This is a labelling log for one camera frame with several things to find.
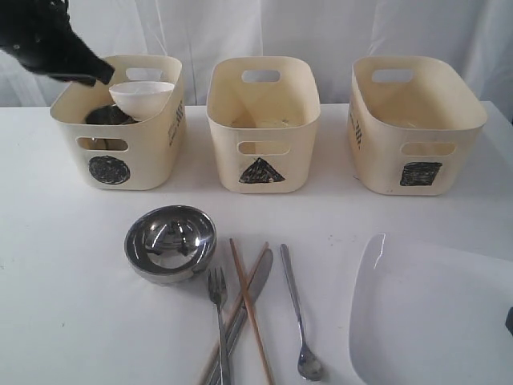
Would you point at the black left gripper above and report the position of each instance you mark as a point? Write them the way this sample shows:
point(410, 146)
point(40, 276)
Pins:
point(38, 34)

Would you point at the steel mug with handle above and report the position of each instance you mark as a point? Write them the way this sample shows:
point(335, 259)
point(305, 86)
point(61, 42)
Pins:
point(108, 115)

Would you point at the white ceramic bowl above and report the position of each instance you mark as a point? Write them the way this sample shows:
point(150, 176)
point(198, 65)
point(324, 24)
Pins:
point(141, 100)

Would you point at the small steel cup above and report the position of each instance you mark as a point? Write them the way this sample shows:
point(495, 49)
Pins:
point(97, 142)

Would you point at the stainless steel bowl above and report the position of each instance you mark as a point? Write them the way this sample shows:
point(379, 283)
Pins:
point(171, 244)

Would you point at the wooden chopstick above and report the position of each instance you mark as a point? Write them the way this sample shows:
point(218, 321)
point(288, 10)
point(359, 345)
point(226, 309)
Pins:
point(231, 314)
point(251, 315)

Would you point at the cream bin with circle mark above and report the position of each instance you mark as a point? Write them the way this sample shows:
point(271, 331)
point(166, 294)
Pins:
point(137, 156)

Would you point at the cream bin with triangle mark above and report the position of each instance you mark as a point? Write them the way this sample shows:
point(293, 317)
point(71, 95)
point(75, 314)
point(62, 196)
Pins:
point(263, 114)

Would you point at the white curtain backdrop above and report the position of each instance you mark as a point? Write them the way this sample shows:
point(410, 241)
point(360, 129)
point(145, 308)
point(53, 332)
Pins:
point(474, 37)

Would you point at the steel fork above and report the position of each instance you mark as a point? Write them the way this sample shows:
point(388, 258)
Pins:
point(218, 294)

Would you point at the cream bin with square mark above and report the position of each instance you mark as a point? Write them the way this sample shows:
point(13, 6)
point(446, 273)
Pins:
point(412, 123)

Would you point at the steel table knife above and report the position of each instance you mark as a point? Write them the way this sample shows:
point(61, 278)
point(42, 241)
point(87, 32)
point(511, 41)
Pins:
point(234, 327)

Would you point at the long steel spoon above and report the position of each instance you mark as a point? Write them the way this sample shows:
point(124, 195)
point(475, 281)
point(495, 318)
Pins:
point(308, 365)

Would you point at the white square plate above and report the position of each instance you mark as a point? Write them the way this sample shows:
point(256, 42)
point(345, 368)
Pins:
point(427, 314)

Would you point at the dark object at right edge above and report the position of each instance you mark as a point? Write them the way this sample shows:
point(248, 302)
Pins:
point(509, 320)

